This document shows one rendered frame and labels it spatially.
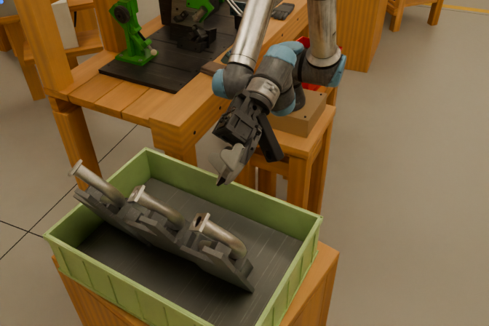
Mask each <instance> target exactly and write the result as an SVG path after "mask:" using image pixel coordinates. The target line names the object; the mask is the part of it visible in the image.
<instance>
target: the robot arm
mask: <svg viewBox="0 0 489 326"><path fill-rule="evenodd" d="M275 2H276V0H247V3H246V6H245V9H244V13H243V16H242V19H241V22H240V24H239V29H238V31H237V34H236V38H235V41H234V45H233V47H232V50H231V54H230V57H229V59H228V63H227V66H226V69H218V70H217V71H216V72H215V74H214V76H213V78H212V91H213V93H214V94H215V95H216V96H218V97H221V98H225V99H228V100H232V101H231V103H230V105H229V107H228V109H227V110H226V112H225V113H224V114H222V115H221V117H220V118H219V120H218V123H217V124H216V125H215V128H214V130H213V131H212V134H214V135H215V136H217V137H218V138H220V139H221V140H223V141H224V142H226V143H229V144H231V145H232V147H230V146H226V147H225V148H224V149H222V150H221V151H220V153H211V154H210V155H209V156H208V161H209V162H210V164H211V165H212V166H213V167H214V168H215V169H216V170H217V171H218V173H219V176H218V179H217V182H216V186H220V185H221V184H223V183H224V184H225V185H228V184H229V183H231V182H232V181H234V180H235V178H236V177H237V176H238V174H239V173H240V172H241V171H242V169H243V168H244V166H245V165H246V164H247V163H248V161H249V160H250V157H251V156H252V155H253V153H254V151H255V149H256V147H257V144H259V146H260V147H261V150H262V152H263V155H264V156H265V159H266V161H267V162H268V163H270V162H278V161H279V160H281V159H283V158H284V154H283V152H282V149H281V147H280V145H279V143H278V141H277V138H276V136H275V134H274V131H273V130H272V128H271V125H270V123H269V121H268V119H267V117H266V116H267V115H269V114H270V112H271V113H272V114H273V115H275V116H286V115H288V114H290V113H291V112H293V111H297V110H300V109H301V108H302V107H304V105H305V102H306V96H305V94H304V91H303V87H302V82H303V83H308V84H316V85H320V86H325V87H337V86H338V85H339V83H340V80H341V77H342V74H343V70H344V67H345V64H346V56H345V55H344V54H341V50H340V48H339V46H338V45H336V0H307V7H308V19H309V41H310V47H309V48H308V49H304V45H303V44H302V43H300V42H299V41H285V42H282V43H279V44H274V45H272V46H270V47H269V49H268V51H267V53H266V54H265V55H264V56H263V59H262V61H261V63H260V65H259V66H258V69H257V71H256V72H255V74H254V75H253V73H254V70H255V66H256V63H257V60H258V56H259V53H260V50H261V47H262V44H263V40H264V37H265V35H266V30H267V28H268V25H269V21H270V18H271V14H272V11H273V8H274V5H275ZM219 123H220V124H219ZM218 124H219V125H218ZM217 127H218V128H217ZM216 128H217V129H216Z"/></svg>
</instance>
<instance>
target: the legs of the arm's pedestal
mask: <svg viewBox="0 0 489 326"><path fill-rule="evenodd" d="M332 125H333V119H332V121H331V122H330V124H329V125H328V127H327V129H326V130H325V132H324V134H323V136H322V137H321V139H320V141H319V142H318V144H317V146H316V148H315V149H314V151H313V152H312V154H311V156H310V157H309V159H308V160H306V159H302V158H299V157H296V156H292V155H290V157H288V156H284V158H283V159H281V160H279V161H278V162H270V163H268V162H267V161H266V159H265V156H264V155H263V152H262V150H261V147H260V146H259V145H257V147H256V149H255V151H254V153H253V155H252V156H251V157H250V160H249V161H248V163H247V164H246V165H245V166H244V168H243V169H242V171H241V172H240V173H239V174H238V176H237V177H236V178H235V180H234V182H236V183H239V184H242V185H243V186H246V187H249V188H252V189H255V167H258V191H259V192H262V193H264V194H267V195H269V196H272V197H275V198H276V184H277V174H280V175H284V176H286V177H288V183H287V201H285V200H282V199H280V200H282V201H284V202H288V203H290V204H293V205H295V206H297V207H300V208H303V209H305V210H308V211H310V212H313V213H316V214H318V215H320V212H321V206H322V196H323V191H324V184H325V174H326V169H327V158H328V153H329V147H330V136H331V131H332Z"/></svg>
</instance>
